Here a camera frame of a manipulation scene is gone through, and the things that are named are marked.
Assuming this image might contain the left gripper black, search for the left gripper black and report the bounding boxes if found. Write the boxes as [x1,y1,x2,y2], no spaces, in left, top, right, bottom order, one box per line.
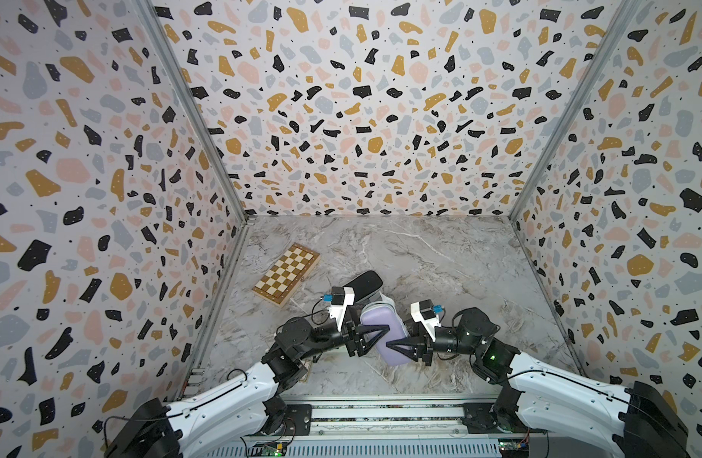
[296,304,387,364]

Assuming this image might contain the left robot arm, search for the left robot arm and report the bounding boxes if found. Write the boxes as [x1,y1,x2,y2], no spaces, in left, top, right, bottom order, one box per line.
[104,317,389,457]

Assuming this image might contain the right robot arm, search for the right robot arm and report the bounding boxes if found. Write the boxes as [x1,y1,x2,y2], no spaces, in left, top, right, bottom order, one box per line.
[386,303,689,457]

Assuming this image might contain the wooden chessboard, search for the wooden chessboard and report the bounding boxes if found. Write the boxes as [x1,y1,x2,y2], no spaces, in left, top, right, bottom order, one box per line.
[252,244,320,308]

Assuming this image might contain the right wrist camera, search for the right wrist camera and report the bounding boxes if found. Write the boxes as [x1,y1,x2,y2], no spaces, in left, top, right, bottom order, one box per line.
[410,300,444,342]

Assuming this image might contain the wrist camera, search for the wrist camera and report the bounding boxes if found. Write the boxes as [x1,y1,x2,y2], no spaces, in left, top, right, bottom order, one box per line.
[410,300,444,342]
[324,286,355,332]

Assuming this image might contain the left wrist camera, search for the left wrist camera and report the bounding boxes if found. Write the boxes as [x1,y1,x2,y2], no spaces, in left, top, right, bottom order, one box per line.
[324,286,355,332]

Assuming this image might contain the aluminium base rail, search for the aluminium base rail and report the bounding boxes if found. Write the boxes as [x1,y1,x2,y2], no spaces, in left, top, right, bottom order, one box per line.
[172,394,558,458]

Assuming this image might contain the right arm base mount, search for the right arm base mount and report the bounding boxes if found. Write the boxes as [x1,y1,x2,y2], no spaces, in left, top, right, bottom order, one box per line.
[462,402,528,434]

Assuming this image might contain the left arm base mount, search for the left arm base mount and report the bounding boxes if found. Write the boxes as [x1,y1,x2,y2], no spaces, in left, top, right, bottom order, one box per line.
[258,402,313,436]

